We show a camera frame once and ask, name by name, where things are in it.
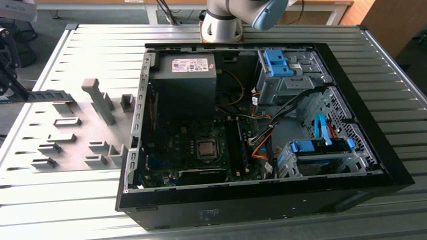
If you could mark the black open PC case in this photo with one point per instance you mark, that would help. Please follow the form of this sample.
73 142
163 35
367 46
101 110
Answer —
234 210

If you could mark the white frame table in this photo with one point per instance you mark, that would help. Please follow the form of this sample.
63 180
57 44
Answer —
334 16

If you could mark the grey power supply unit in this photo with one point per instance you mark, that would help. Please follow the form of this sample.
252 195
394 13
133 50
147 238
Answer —
183 87

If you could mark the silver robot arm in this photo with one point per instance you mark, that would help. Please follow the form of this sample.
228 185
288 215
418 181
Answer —
222 27

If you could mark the grey parts rack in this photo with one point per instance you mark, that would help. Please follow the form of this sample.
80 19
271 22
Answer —
83 117

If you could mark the brown wooden cabinet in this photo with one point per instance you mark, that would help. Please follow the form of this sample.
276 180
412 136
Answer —
394 25

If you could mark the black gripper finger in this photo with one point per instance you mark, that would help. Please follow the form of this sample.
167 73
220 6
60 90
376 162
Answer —
13 60

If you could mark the green motherboard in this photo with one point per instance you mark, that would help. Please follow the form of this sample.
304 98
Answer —
176 150

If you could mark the blue drive bay clips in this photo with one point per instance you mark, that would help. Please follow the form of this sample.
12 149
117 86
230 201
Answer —
276 62

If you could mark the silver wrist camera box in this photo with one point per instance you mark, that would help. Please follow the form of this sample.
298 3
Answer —
16 10

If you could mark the black graphics card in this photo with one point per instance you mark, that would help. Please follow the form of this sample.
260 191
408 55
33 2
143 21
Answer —
200 176

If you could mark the silver CPU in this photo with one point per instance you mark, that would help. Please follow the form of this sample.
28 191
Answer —
207 148

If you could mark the metal disk bay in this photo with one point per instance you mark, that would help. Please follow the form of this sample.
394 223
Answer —
334 156

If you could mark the hard disk in blue carrier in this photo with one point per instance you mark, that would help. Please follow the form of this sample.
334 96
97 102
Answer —
304 146

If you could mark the metal drive cage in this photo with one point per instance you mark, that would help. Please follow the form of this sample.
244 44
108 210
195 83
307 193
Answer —
294 85

